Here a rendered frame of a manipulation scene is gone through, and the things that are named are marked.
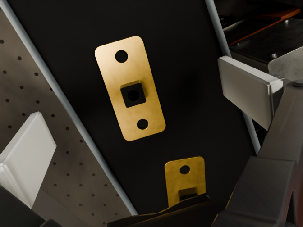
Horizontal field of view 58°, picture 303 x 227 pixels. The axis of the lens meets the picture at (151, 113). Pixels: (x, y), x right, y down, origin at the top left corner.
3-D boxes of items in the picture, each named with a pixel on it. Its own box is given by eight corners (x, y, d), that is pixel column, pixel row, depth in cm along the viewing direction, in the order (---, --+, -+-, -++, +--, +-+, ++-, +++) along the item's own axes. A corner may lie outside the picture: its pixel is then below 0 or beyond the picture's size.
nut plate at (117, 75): (166, 128, 24) (169, 134, 23) (125, 141, 24) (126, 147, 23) (140, 33, 21) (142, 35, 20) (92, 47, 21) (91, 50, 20)
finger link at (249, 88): (268, 83, 13) (283, 79, 13) (216, 57, 19) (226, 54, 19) (274, 138, 14) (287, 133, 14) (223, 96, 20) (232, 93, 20)
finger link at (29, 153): (31, 212, 14) (16, 216, 14) (57, 146, 20) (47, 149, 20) (3, 164, 13) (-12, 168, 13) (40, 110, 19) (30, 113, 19)
